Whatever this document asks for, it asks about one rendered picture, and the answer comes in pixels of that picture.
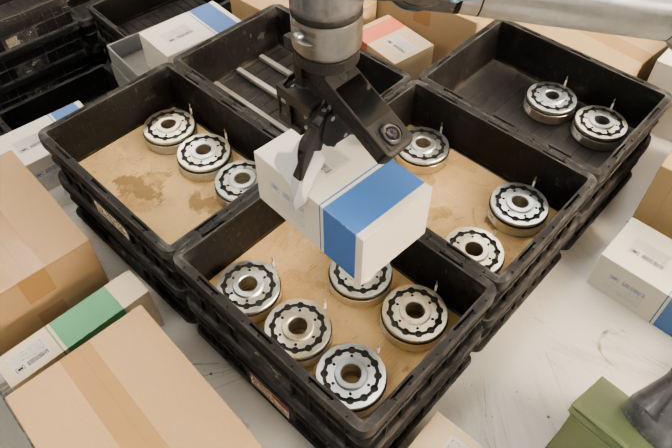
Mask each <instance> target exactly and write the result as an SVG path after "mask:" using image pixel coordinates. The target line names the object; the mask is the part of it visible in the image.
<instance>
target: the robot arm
mask: <svg viewBox="0 0 672 448"><path fill-rule="evenodd" d="M379 1H392V2H393V3H394V4H395V5H396V6H397V7H399V8H401V9H403V10H405V11H409V12H419V11H423V10H426V11H433V12H441V13H449V14H461V15H468V16H476V17H483V18H491V19H499V20H506V21H514V22H521V23H529V24H536V25H544V26H551V27H559V28H567V29H574V30H582V31H589V32H597V33H604V34H612V35H619V36H627V37H635V38H642V39H650V40H657V41H665V42H666V44H667V46H668V47H669V49H670V50H672V0H379ZM363 3H364V0H289V11H290V25H291V32H288V33H286V34H284V45H285V46H286V47H288V48H289V49H291V50H292V51H293V60H294V72H292V73H291V74H289V75H287V78H286V79H285V80H283V81H281V82H280V83H278V84H276V92H277V103H278V113H279V119H280V120H282V121H283V122H284V123H286V124H287V125H288V126H290V128H291V129H293V130H294V131H295V132H297V133H298V134H299V135H303V134H304V135H303V136H302V137H301V139H299V140H298V141H297V143H296V145H295V147H294V149H293V151H292V152H284V151H280V152H278V153H277V154H276V156H275V159H274V164H275V167H276V168H277V170H278V171H279V172H280V174H281V175H282V177H283V178H284V179H285V181H286V182H287V183H288V185H289V186H290V206H291V209H293V210H294V211H295V210H297V209H298V208H300V207H301V206H302V205H304V204H305V203H307V201H308V195H309V192H310V190H311V189H312V187H313V185H314V179H315V177H316V175H317V173H318V172H319V170H320V169H321V168H322V166H323V164H324V162H325V157H324V155H323V154H322V152H321V150H322V146H323V144H325V145H326V146H332V147H335V146H336V144H337V143H339V142H340V141H342V140H343V139H345V138H346V137H348V136H349V135H353V134H354V136H355V137H356V138H357V139H358V140H359V142H360V143H361V144H362V145H363V147H364V148H365V149H366V150H367V151H368V153H369V154H370V155H371V156H372V158H373V159H374V160H375V161H376V162H377V163H378V164H386V163H388V162H389V161H390V160H392V159H393V158H394V157H396V156H397V155H398V154H399V153H401V152H402V151H403V150H404V149H405V148H407V147H408V146H409V145H410V143H411V142H412V140H413V135H412V134H411V133H410V131H409V130H408V129H407V128H406V126H405V125H404V124H403V123H402V122H401V120H400V119H399V118H398V117H397V115H396V114H395V113H394V112H393V111H392V109H391V108H390V107H389V106H388V105H387V103H386V102H385V101H384V100H383V98H382V97H381V96H380V95H379V94H378V92H377V91H376V90H375V89H374V88H373V86H372V85H371V84H370V83H369V81H368V80H367V79H366V78H365V77H364V75H363V74H362V73H361V72H360V70H359V69H358V68H357V67H356V66H355V65H356V64H357V63H358V61H359V59H360V47H361V45H362V35H363ZM293 79H295V80H294V81H292V82H290V81H291V80H293ZM288 82H290V83H288ZM287 83H288V84H287ZM281 98H282V99H284V100H285V101H286V112H287V115H286V114H284V113H283V112H282V105H281ZM622 411H623V413H624V415H625V417H626V418H627V419H628V421H629V422H630V423H631V424H632V426H633V427H634V428H635V429H636V430H637V431H638V432H639V433H640V434H641V435H642V436H643V437H644V438H645V439H646V440H647V441H648V442H649V443H650V444H651V445H652V446H654V447H655V448H672V368H671V369H670V370H669V371H668V372H667V373H666V374H665V375H663V376H662V377H660V378H658V379H657V380H655V381H653V382H652V383H650V384H648V385H647V386H645V387H643V388H642V389H640V390H638V391H637V392H635V393H633V394H632V395H631V396H630V397H629V398H628V399H627V401H626V402H625V403H624V404H623V406H622Z"/></svg>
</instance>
